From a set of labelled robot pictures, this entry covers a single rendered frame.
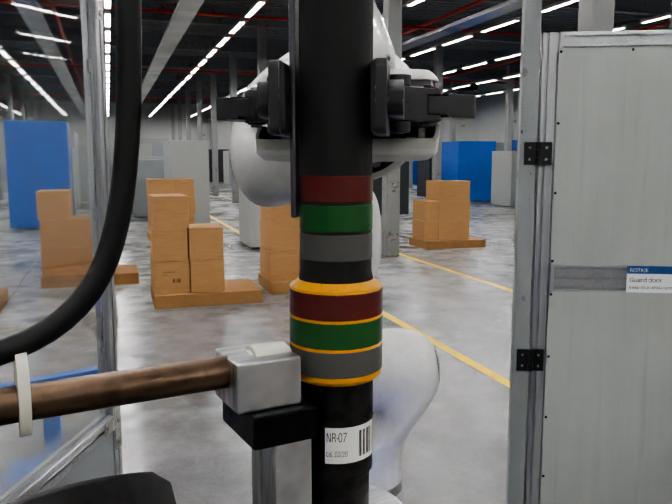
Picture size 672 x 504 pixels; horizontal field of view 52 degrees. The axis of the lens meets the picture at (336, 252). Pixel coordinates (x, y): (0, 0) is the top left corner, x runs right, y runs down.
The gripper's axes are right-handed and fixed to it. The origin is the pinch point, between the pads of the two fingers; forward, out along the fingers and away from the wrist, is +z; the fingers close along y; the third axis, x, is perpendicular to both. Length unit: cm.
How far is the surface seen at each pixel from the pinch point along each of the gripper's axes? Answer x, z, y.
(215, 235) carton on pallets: -89, -721, 216
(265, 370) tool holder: -11.5, 3.8, 2.4
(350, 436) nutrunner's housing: -15.1, 1.8, -1.0
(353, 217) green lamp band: -5.2, 1.6, -1.1
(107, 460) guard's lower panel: -76, -123, 70
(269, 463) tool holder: -16.0, 3.0, 2.5
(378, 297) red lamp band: -8.8, 1.0, -2.2
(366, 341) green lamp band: -10.7, 1.7, -1.7
